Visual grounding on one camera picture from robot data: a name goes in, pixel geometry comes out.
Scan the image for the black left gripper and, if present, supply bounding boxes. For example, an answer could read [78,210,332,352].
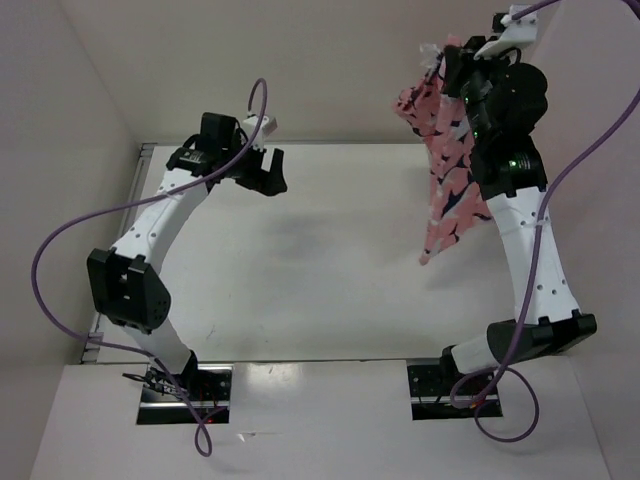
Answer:
[221,134,287,197]

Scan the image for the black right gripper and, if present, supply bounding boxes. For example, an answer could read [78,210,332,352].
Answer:
[443,34,516,143]

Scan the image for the pink shark print shorts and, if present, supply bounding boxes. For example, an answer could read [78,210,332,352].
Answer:
[392,35,493,266]

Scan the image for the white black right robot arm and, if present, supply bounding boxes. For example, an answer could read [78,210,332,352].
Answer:
[438,37,597,393]

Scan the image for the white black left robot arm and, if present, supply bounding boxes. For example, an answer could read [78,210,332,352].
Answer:
[87,113,287,400]

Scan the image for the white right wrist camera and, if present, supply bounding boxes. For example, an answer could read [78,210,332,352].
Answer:
[474,4,538,60]

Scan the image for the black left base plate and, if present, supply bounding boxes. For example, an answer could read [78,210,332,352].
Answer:
[123,366,233,425]

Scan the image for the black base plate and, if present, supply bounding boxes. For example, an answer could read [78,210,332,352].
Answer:
[407,358,503,421]
[123,366,233,425]

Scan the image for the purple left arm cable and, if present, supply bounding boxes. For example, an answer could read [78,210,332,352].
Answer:
[30,77,268,457]

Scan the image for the aluminium table frame rail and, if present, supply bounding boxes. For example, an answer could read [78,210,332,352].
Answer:
[79,142,157,363]

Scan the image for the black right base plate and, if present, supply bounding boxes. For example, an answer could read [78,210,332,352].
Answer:
[407,358,503,421]

